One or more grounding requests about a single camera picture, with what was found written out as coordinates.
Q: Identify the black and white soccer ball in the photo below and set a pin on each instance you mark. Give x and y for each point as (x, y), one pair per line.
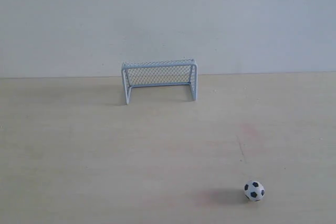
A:
(254, 190)

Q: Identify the small white mesh soccer goal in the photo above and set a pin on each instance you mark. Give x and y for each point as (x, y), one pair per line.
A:
(159, 74)

